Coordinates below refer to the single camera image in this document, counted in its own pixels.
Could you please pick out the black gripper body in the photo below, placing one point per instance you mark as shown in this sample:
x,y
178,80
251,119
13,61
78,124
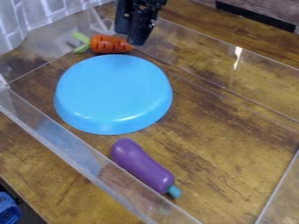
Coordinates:
x,y
154,3

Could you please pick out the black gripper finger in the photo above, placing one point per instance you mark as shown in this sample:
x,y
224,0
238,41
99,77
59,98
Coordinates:
x,y
124,12
142,23

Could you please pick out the orange toy carrot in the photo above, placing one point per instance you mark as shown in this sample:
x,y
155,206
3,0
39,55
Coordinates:
x,y
100,43

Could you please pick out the blue upside-down bowl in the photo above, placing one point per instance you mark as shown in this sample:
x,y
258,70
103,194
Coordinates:
x,y
112,94

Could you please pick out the white patterned curtain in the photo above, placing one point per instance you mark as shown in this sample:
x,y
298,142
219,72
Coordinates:
x,y
24,15

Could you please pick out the purple toy eggplant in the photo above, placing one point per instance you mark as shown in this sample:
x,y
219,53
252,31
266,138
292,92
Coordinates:
x,y
131,158

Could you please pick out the blue object at corner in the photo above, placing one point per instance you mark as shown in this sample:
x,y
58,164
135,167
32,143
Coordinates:
x,y
9,210

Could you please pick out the clear acrylic tray wall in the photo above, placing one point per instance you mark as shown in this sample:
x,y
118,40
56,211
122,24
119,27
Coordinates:
x,y
228,139

